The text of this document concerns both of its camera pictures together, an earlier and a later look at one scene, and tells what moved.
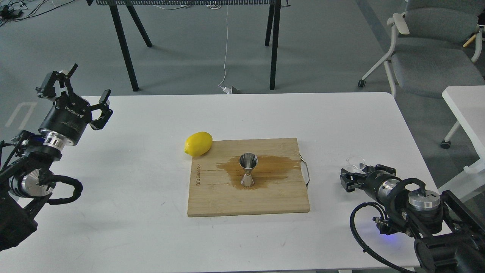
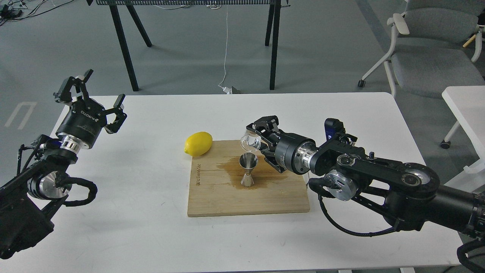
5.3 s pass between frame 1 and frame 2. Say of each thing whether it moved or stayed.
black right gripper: moved
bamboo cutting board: stayed
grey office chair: stayed
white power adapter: stayed
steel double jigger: stayed
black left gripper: moved
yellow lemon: stayed
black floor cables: stayed
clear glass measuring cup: moved
